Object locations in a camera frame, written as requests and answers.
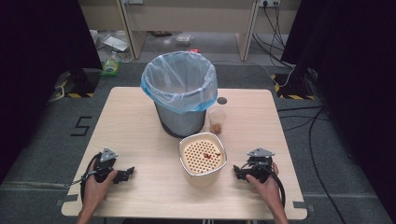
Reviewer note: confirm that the black curtain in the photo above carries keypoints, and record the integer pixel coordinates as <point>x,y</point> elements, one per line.
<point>37,62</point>
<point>358,77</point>

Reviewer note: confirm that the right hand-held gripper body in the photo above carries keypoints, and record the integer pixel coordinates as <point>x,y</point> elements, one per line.
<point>261,166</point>

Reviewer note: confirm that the blue plastic bin bag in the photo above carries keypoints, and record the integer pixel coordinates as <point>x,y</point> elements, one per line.
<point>179,77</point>

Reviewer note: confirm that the red food scraps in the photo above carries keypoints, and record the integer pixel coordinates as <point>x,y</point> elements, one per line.
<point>208,155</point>

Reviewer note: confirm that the clear plastic packaging sheet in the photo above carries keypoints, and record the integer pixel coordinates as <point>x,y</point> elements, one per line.
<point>115,43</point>

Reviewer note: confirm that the person's left hand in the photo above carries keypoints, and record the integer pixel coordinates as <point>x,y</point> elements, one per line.
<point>95,189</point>

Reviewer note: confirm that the person's right hand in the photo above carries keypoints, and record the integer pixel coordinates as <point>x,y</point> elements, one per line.
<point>264,189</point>

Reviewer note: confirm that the green plastic bag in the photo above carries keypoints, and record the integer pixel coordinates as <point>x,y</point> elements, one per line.
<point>110,67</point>

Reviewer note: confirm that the black stand with striped base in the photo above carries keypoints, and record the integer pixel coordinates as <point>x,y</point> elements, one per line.
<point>294,87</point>
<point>79,84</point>

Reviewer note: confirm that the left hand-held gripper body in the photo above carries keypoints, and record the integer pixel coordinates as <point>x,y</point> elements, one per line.
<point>106,163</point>

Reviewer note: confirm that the clear plastic cup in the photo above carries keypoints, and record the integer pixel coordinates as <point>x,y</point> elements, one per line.
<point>217,118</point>

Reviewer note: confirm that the dark round table grommet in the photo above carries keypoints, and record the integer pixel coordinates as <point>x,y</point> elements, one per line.
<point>222,100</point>

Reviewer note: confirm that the perforated cream strainer insert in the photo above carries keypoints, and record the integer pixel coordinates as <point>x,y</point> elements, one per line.
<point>199,160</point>

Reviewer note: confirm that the white wall power socket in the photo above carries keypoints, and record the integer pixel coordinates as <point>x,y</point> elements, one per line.
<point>269,2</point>

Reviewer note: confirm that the grey trash bin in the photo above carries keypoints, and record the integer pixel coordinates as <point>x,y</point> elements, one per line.
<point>183,123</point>

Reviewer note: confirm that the cream square container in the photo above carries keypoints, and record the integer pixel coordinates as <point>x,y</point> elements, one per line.
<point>199,180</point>

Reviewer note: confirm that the brown food bits in cup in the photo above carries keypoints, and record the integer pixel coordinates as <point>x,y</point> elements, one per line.
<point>216,127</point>

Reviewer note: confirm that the clear plastic food box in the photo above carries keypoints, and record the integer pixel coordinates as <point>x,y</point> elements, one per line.
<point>184,38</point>

